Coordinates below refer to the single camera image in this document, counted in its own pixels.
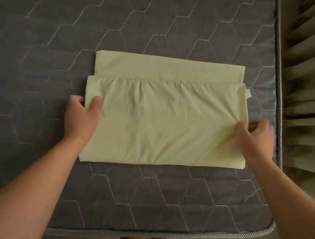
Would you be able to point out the person's right hand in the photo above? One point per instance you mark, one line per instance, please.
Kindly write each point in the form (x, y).
(258, 140)

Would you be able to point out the person's left hand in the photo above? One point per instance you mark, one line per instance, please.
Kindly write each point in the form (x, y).
(81, 118)

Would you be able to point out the pale yellow bed sheet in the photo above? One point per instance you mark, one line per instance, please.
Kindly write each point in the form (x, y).
(160, 110)

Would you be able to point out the person's right forearm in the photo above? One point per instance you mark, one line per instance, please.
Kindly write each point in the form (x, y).
(288, 197)

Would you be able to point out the person's left forearm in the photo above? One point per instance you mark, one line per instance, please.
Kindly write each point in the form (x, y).
(32, 192)

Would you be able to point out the dark grey mattress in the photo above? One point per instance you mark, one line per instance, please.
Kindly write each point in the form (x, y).
(147, 24)

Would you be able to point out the white printed curtain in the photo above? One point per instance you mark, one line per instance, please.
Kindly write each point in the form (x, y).
(299, 86)

